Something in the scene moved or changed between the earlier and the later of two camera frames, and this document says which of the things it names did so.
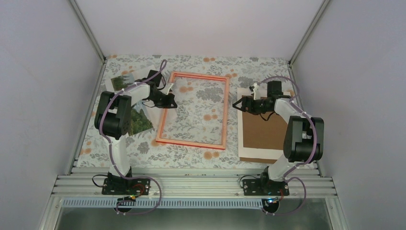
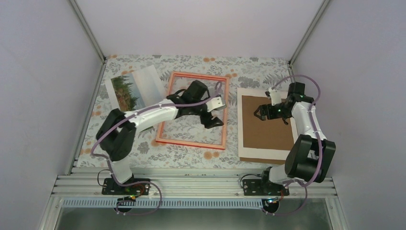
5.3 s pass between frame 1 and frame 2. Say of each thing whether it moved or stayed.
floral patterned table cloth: stayed
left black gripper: moved
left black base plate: stayed
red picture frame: stayed
